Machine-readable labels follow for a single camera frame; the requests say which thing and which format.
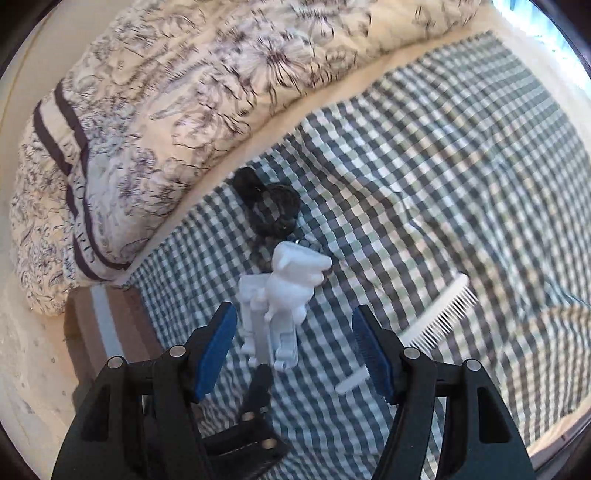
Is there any brown cardboard box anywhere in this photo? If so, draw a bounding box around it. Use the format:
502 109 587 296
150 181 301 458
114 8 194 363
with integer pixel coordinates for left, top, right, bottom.
64 285 163 383

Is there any white comb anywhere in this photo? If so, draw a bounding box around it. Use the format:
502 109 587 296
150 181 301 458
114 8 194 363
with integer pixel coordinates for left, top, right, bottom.
335 273 478 400

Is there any white plastic figurine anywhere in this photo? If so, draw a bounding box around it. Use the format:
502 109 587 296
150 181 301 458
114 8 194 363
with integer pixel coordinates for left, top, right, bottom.
264 241 332 325

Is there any black fuzzy hair scrunchie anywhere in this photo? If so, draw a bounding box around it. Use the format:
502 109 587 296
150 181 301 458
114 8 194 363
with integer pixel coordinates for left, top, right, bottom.
230 167 301 240

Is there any checkered green white cloth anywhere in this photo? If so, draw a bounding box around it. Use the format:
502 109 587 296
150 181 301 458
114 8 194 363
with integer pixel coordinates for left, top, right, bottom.
121 29 591 480

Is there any floral cream quilt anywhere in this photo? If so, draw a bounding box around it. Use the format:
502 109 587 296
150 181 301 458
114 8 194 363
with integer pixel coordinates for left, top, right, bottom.
10 1 479 316

